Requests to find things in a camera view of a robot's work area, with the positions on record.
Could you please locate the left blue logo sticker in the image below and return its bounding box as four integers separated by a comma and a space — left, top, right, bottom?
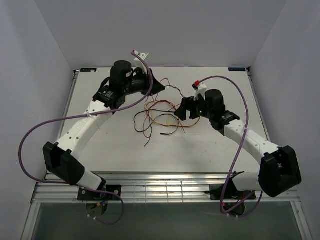
80, 68, 97, 73

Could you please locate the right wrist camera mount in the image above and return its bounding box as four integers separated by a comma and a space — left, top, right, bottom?
192, 80, 207, 101

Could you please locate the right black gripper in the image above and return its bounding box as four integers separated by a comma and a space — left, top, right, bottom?
173, 92, 213, 121

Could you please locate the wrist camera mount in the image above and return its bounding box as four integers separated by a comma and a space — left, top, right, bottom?
192, 80, 207, 101
131, 50, 150, 74

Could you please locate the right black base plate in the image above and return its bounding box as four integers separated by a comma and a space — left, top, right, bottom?
204, 184, 251, 200

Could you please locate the blue logo sticker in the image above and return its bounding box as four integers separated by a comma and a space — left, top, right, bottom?
80, 68, 97, 73
228, 67, 247, 72

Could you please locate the yellow wire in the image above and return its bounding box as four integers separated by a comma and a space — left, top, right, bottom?
145, 100, 201, 129

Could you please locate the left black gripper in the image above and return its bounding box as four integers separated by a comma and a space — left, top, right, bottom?
122, 68, 165, 98

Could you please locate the right blue logo sticker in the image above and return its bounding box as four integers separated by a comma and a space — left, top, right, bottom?
228, 67, 247, 72

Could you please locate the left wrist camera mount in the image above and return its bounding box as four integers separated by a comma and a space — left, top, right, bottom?
131, 50, 150, 74

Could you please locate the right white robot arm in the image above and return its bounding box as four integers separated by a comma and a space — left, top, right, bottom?
174, 89, 302, 199

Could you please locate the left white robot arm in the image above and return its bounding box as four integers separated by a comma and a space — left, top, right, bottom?
43, 60, 165, 200

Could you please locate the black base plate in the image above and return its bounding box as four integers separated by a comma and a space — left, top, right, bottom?
76, 184, 122, 202
204, 184, 251, 200

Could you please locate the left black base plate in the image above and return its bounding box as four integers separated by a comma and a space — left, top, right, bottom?
76, 184, 122, 202

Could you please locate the red wire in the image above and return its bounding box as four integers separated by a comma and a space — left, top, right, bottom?
159, 78, 187, 101
143, 100, 187, 148

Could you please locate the aluminium rail frame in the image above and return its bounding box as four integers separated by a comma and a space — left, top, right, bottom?
31, 67, 313, 240

